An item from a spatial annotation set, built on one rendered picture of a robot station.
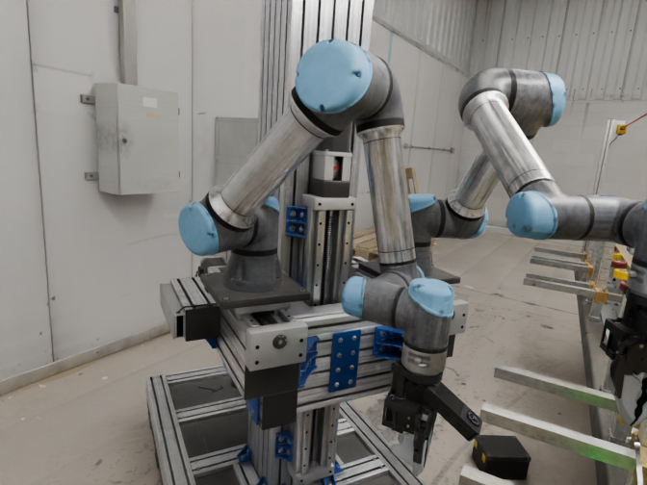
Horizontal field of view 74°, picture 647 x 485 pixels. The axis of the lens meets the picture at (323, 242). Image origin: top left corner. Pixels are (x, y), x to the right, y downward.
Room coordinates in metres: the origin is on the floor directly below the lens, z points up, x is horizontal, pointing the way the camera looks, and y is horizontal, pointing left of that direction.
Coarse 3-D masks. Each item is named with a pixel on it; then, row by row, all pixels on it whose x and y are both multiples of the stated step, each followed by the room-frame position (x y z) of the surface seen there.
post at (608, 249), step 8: (608, 248) 1.86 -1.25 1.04; (608, 256) 1.86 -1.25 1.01; (608, 264) 1.85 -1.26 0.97; (600, 272) 1.86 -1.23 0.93; (608, 272) 1.85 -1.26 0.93; (600, 280) 1.86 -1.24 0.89; (592, 304) 1.88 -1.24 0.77; (600, 304) 1.85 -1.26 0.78; (592, 312) 1.86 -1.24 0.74; (600, 312) 1.85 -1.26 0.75
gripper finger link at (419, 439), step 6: (420, 432) 0.65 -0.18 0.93; (414, 438) 0.65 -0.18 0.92; (420, 438) 0.65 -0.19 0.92; (414, 444) 0.65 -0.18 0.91; (420, 444) 0.64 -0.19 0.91; (414, 450) 0.65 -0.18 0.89; (420, 450) 0.64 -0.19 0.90; (414, 456) 0.66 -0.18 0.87; (420, 456) 0.65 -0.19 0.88; (420, 462) 0.65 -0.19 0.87
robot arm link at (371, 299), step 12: (384, 276) 0.78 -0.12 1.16; (396, 276) 0.79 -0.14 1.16; (348, 288) 0.74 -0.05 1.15; (360, 288) 0.73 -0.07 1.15; (372, 288) 0.73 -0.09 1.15; (384, 288) 0.72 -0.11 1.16; (396, 288) 0.72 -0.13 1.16; (348, 300) 0.73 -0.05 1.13; (360, 300) 0.72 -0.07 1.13; (372, 300) 0.71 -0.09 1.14; (384, 300) 0.70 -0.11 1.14; (396, 300) 0.69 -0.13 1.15; (348, 312) 0.74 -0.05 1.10; (360, 312) 0.72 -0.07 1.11; (372, 312) 0.71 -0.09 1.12; (384, 312) 0.70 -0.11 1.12; (384, 324) 0.71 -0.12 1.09
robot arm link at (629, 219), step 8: (640, 208) 0.65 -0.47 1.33; (632, 216) 0.66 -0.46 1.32; (640, 216) 0.64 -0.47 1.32; (624, 224) 0.66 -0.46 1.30; (632, 224) 0.65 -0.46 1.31; (640, 224) 0.63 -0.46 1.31; (624, 232) 0.66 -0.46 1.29; (632, 232) 0.65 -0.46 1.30; (640, 232) 0.63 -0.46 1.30; (632, 240) 0.65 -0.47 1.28; (640, 240) 0.63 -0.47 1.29; (640, 248) 0.63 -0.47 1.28; (640, 256) 0.62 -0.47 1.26; (640, 264) 0.62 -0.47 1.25
